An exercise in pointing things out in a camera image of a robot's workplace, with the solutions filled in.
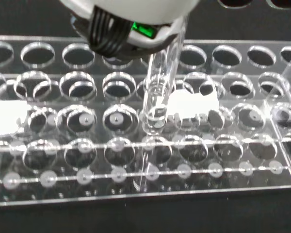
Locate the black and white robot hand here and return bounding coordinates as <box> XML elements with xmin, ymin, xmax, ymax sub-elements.
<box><xmin>59</xmin><ymin>0</ymin><xmax>202</xmax><ymax>59</ymax></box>

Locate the clear acrylic test tube rack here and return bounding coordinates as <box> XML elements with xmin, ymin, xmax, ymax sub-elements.
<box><xmin>0</xmin><ymin>34</ymin><xmax>291</xmax><ymax>207</ymax></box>

